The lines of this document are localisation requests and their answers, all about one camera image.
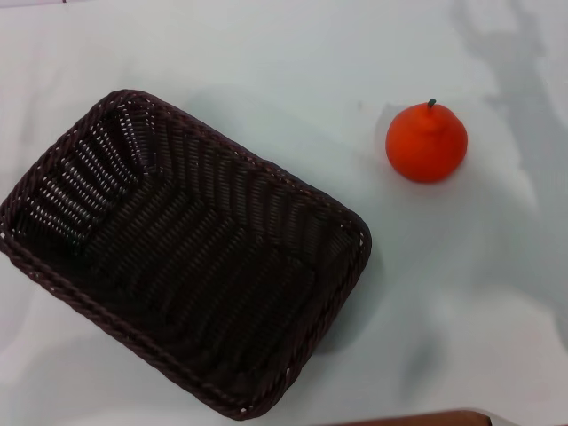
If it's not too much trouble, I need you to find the dark brown woven rectangular basket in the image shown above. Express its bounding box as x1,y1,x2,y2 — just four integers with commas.
0,89,373,422

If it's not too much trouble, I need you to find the orange toy pear fruit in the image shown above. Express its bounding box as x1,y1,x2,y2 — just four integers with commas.
384,98,469,184

